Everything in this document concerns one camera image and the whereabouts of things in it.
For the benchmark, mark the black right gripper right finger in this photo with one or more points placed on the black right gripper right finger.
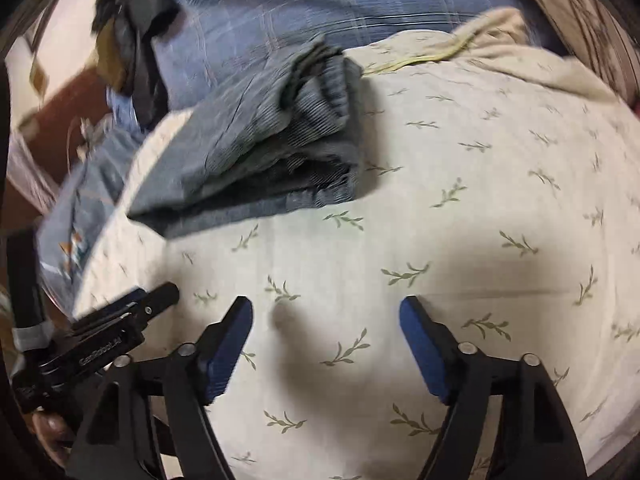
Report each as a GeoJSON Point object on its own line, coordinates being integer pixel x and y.
{"type": "Point", "coordinates": [535, 438]}

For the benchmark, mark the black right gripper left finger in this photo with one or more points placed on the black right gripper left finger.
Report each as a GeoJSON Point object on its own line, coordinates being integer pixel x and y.
{"type": "Point", "coordinates": [117, 438]}

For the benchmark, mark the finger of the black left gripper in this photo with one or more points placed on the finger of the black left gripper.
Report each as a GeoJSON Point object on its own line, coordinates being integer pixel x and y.
{"type": "Point", "coordinates": [149, 302]}

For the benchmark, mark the grey denim pants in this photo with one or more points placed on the grey denim pants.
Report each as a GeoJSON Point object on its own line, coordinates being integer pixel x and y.
{"type": "Point", "coordinates": [283, 136]}

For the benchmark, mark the left hand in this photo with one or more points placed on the left hand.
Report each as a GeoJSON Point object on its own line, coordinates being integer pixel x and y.
{"type": "Point", "coordinates": [54, 435]}

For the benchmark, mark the blue printed bedsheet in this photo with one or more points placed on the blue printed bedsheet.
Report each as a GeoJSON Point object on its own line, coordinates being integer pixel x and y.
{"type": "Point", "coordinates": [87, 199]}

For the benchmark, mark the cream leaf-print quilt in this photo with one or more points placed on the cream leaf-print quilt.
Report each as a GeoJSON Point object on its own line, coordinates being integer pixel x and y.
{"type": "Point", "coordinates": [502, 189]}

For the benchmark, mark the blue plaid duvet with emblem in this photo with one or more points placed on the blue plaid duvet with emblem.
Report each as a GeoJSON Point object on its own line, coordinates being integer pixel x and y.
{"type": "Point", "coordinates": [212, 40]}

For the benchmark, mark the black garment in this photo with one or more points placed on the black garment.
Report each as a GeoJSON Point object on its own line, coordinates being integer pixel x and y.
{"type": "Point", "coordinates": [124, 31]}

